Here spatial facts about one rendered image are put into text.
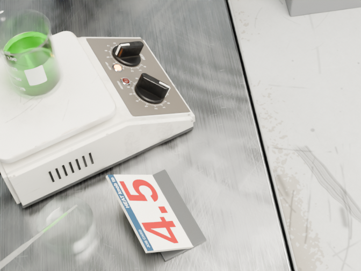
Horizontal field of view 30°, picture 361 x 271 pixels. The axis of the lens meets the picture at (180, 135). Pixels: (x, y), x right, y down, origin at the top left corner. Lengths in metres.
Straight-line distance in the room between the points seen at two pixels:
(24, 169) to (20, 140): 0.03
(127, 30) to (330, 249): 0.35
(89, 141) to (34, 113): 0.06
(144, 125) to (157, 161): 0.06
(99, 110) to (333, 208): 0.25
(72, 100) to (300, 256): 0.26
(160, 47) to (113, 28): 0.07
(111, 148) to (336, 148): 0.23
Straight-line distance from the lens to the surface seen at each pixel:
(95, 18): 0.84
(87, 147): 0.65
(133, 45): 0.71
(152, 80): 0.68
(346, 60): 0.79
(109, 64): 0.70
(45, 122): 0.64
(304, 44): 0.80
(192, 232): 0.66
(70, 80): 0.66
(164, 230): 0.64
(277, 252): 0.65
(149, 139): 0.68
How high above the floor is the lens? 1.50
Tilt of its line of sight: 56 degrees down
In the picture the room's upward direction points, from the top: 5 degrees counter-clockwise
